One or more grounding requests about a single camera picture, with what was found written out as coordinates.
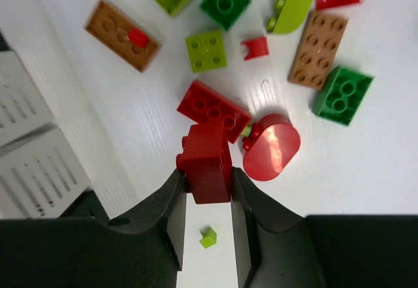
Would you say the lime square lego right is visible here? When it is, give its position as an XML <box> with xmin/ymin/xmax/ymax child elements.
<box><xmin>185</xmin><ymin>30</ymin><xmax>227</xmax><ymax>73</ymax></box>

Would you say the long red lego brick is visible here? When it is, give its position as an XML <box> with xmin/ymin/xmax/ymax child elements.
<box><xmin>177</xmin><ymin>80</ymin><xmax>251</xmax><ymax>144</ymax></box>

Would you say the right white bin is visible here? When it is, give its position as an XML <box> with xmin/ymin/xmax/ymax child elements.
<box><xmin>1</xmin><ymin>50</ymin><xmax>54</xmax><ymax>146</ymax></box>

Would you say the small red lego clip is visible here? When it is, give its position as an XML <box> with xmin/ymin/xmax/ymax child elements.
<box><xmin>240</xmin><ymin>36</ymin><xmax>269</xmax><ymax>61</ymax></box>

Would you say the tan lego plate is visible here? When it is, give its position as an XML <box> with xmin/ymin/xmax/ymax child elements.
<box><xmin>288</xmin><ymin>10</ymin><xmax>348</xmax><ymax>90</ymax></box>
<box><xmin>85</xmin><ymin>0</ymin><xmax>161</xmax><ymax>72</ymax></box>

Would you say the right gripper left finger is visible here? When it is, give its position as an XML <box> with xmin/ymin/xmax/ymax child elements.
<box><xmin>107</xmin><ymin>170</ymin><xmax>187</xmax><ymax>271</ymax></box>

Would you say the tan lego plate lower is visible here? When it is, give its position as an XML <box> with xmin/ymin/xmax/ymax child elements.
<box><xmin>85</xmin><ymin>0</ymin><xmax>161</xmax><ymax>72</ymax></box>

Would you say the left white bin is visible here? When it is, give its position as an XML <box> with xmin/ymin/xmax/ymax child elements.
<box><xmin>1</xmin><ymin>127</ymin><xmax>90</xmax><ymax>219</ymax></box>

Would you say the white bin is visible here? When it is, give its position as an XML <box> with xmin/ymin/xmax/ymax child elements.
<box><xmin>1</xmin><ymin>127</ymin><xmax>90</xmax><ymax>219</ymax></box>
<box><xmin>1</xmin><ymin>50</ymin><xmax>54</xmax><ymax>146</ymax></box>

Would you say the green lego brick right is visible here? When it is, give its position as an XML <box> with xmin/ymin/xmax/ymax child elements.
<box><xmin>312</xmin><ymin>66</ymin><xmax>374</xmax><ymax>126</ymax></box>

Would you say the red square lego brick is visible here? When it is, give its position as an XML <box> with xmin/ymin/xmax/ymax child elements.
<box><xmin>176</xmin><ymin>121</ymin><xmax>232</xmax><ymax>204</ymax></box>

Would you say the tiny lime lego near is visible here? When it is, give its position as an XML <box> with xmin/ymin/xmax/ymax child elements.
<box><xmin>199</xmin><ymin>226</ymin><xmax>217</xmax><ymax>249</ymax></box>

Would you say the red round lego piece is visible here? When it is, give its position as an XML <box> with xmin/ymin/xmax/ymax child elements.
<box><xmin>242</xmin><ymin>114</ymin><xmax>300</xmax><ymax>182</ymax></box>

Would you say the lime curved lego brick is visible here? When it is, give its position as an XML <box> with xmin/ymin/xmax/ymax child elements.
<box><xmin>266</xmin><ymin>0</ymin><xmax>314</xmax><ymax>35</ymax></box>

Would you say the dark green square lego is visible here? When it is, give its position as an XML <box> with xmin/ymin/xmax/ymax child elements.
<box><xmin>199</xmin><ymin>0</ymin><xmax>251</xmax><ymax>32</ymax></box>

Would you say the tiny red lego on plate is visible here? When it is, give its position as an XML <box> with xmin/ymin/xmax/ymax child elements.
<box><xmin>127</xmin><ymin>27</ymin><xmax>150</xmax><ymax>48</ymax></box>

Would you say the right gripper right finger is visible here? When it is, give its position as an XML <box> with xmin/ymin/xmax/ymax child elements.
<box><xmin>231</xmin><ymin>168</ymin><xmax>327</xmax><ymax>287</ymax></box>

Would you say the tan lego plate upper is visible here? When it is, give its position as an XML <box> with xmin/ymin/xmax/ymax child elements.
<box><xmin>288</xmin><ymin>10</ymin><xmax>348</xmax><ymax>90</ymax></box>

